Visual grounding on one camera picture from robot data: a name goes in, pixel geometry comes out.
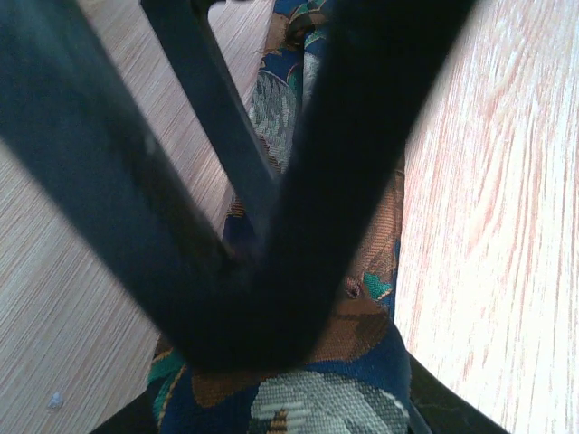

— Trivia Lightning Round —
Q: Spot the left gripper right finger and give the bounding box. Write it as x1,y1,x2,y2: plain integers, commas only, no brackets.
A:
408,354,508,434

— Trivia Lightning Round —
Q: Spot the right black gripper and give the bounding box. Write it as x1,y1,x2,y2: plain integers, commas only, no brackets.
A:
140,0,277,226

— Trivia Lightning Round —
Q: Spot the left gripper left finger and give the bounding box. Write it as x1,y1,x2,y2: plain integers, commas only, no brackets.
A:
90,392,158,434

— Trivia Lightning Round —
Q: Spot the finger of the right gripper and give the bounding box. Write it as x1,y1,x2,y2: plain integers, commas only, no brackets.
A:
189,0,480,372
1,1,265,362

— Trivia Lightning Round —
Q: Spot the brown teal patterned tie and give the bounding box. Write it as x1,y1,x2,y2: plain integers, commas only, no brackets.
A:
147,1,410,433

